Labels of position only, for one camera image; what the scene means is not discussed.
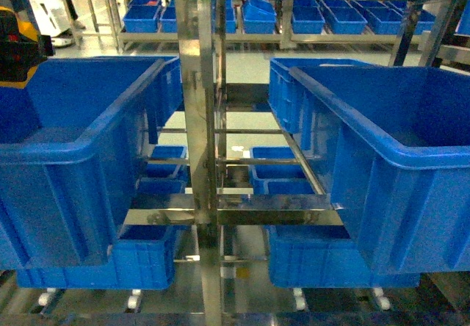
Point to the black yellow robot arm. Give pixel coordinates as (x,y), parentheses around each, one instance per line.
(23,48)

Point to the steel shelf crossbar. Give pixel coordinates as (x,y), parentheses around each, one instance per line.
(228,209)

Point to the lower blue bin right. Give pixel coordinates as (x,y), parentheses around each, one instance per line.
(323,257)

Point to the lower blue bin left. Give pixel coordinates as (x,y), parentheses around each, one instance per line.
(142,258)

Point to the large blue bin left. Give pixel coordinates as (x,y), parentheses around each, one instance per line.
(73,146)

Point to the large blue bin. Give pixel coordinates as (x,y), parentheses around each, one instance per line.
(391,148)
(73,146)

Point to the large blue bin right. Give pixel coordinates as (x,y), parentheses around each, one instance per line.
(391,148)

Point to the stainless steel vertical post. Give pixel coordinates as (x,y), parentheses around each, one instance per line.
(194,29)

